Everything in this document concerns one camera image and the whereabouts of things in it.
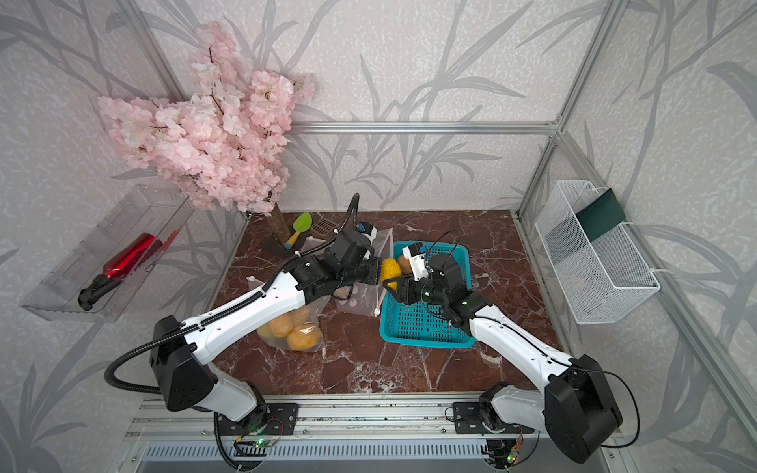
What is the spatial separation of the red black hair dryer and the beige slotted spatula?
1.68ft

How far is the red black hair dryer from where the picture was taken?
587mm

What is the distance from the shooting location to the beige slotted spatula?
3.74 ft
